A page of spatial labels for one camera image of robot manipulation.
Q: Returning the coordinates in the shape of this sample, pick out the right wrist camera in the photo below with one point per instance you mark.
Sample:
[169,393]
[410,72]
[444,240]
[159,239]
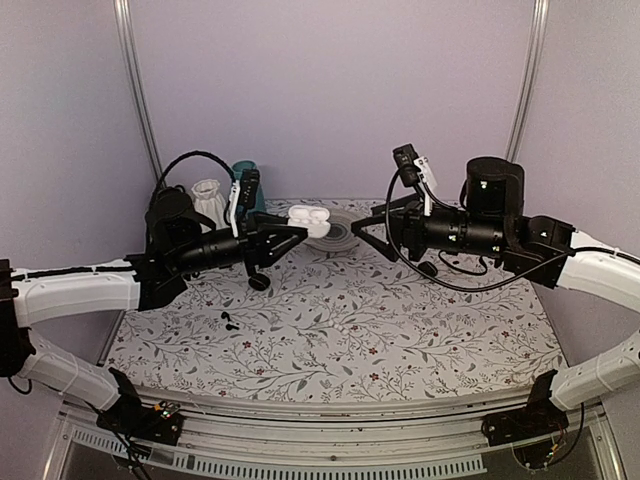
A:
[414,169]

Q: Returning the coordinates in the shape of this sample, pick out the teal cylindrical vase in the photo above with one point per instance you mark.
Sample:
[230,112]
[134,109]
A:
[238,168]

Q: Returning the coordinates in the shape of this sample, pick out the aluminium corner post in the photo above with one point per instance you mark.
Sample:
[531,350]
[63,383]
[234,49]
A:
[532,62]
[125,30]

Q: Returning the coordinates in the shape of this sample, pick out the white ribbed vase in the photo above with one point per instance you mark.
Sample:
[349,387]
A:
[209,201]

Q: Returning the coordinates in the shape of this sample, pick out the black earbud charging case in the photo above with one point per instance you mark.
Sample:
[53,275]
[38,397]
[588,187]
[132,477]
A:
[259,282]

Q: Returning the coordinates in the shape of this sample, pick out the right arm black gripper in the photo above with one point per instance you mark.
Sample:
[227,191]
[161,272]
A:
[408,222]

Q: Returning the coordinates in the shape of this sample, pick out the grey spiral ceramic plate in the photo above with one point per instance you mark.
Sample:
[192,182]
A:
[340,237]

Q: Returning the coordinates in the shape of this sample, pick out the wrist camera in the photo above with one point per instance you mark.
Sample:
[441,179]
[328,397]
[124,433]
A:
[242,199]
[414,169]

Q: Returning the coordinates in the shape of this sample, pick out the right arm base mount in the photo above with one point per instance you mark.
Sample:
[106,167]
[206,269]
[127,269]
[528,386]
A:
[539,416]

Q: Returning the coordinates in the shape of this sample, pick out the right aluminium corner post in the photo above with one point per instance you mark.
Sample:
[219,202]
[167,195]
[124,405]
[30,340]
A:
[532,62]

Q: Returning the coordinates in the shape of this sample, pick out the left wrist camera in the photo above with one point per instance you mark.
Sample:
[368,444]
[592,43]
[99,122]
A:
[242,199]

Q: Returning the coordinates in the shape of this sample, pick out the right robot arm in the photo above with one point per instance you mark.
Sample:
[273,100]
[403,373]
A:
[489,222]

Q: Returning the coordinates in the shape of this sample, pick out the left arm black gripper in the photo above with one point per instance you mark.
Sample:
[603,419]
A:
[255,243]

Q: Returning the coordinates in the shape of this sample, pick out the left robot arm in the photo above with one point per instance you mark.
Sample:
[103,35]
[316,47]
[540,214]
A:
[181,242]

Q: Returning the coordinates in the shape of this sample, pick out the small white earbud case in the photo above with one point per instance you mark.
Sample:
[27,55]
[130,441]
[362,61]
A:
[457,267]

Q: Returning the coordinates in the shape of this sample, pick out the white oval charging case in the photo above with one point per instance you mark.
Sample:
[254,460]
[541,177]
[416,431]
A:
[314,219]

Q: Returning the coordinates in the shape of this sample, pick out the black cylindrical vase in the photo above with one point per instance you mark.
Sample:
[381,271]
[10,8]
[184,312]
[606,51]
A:
[166,192]

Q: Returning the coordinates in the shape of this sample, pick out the aluminium front rail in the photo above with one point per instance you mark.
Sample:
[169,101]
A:
[416,439]

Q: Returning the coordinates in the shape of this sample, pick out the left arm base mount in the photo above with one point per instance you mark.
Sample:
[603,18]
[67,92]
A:
[161,423]

